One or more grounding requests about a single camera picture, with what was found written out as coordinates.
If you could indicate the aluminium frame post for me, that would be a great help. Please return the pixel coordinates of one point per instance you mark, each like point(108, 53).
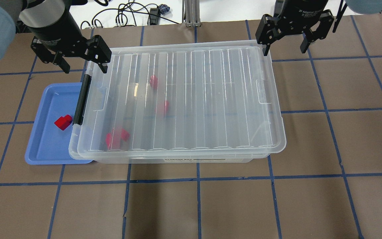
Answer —
point(191, 13)

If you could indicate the black box handle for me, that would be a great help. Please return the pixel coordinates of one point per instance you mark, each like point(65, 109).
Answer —
point(82, 100)

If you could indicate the blue plastic tray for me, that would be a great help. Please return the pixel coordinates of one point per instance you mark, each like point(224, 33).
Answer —
point(49, 145)

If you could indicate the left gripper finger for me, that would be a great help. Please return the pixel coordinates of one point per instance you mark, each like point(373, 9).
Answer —
point(98, 52)
point(46, 56)

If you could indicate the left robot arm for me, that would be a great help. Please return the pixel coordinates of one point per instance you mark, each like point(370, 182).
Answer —
point(12, 11)

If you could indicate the clear plastic box lid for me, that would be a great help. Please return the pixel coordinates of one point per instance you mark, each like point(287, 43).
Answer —
point(223, 103)

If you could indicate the red block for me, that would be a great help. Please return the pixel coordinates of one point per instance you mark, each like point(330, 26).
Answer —
point(113, 141)
point(162, 108)
point(122, 134)
point(154, 82)
point(63, 122)

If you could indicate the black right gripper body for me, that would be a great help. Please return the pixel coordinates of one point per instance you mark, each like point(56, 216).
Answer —
point(301, 13)

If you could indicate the clear plastic storage box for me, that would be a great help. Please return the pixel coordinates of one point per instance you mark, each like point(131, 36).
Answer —
point(73, 152)

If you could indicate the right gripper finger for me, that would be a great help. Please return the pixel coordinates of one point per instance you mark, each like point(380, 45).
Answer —
point(265, 33)
point(325, 23)

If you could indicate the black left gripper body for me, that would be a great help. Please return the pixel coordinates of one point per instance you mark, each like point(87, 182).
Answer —
point(55, 30)

